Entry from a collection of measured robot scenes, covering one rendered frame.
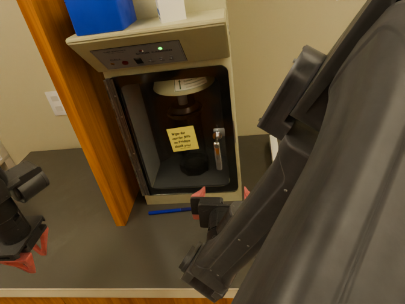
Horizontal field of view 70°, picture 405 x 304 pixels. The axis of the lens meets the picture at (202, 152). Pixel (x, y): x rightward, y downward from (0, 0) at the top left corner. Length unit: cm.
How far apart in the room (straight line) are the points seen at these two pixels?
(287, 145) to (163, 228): 73
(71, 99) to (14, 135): 94
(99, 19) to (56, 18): 16
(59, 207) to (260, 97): 87
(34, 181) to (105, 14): 36
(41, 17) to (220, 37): 36
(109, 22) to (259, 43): 66
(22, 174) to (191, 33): 43
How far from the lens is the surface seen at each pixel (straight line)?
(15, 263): 76
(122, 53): 68
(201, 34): 61
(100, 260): 93
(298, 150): 23
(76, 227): 106
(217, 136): 78
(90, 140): 80
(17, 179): 66
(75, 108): 76
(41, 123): 155
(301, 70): 21
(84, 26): 66
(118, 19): 63
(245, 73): 119
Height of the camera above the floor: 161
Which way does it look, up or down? 34 degrees down
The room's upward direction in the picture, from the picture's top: 9 degrees counter-clockwise
